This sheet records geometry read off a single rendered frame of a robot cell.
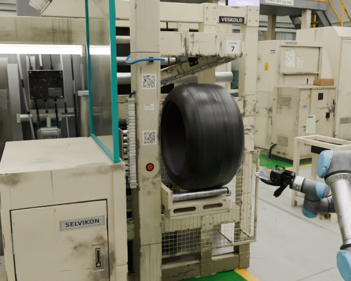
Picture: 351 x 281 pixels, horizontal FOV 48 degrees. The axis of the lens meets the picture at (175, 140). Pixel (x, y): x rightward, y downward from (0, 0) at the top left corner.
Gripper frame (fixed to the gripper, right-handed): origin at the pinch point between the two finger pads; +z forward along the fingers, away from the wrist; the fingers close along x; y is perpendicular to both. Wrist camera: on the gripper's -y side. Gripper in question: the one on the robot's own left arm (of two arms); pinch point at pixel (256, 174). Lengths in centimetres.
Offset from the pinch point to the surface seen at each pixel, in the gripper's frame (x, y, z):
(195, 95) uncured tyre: 5, 40, 34
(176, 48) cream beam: -23, 55, 63
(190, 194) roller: 20.9, -9.7, 28.2
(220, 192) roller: 7.4, -12.9, 17.5
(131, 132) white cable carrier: 30, 25, 57
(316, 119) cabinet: -438, -170, 72
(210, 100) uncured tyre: 2.0, 38.0, 26.5
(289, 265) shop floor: -72, -127, -6
